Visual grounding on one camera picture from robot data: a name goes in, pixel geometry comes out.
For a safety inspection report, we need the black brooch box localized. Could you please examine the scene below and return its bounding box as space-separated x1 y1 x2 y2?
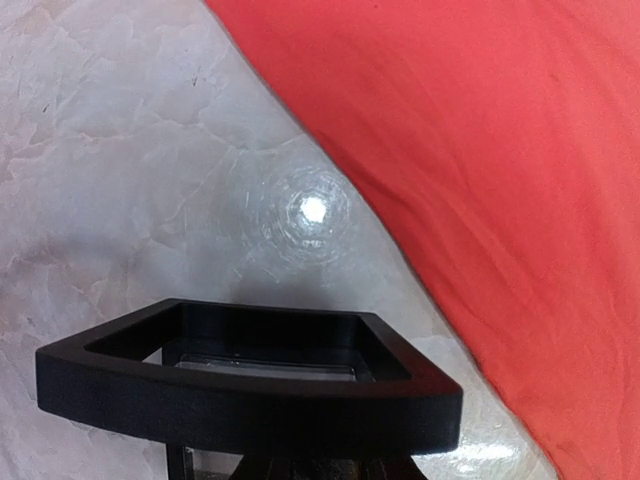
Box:
35 299 463 479

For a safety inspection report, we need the red t-shirt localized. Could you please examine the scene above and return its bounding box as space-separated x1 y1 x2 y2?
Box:
210 1 639 479

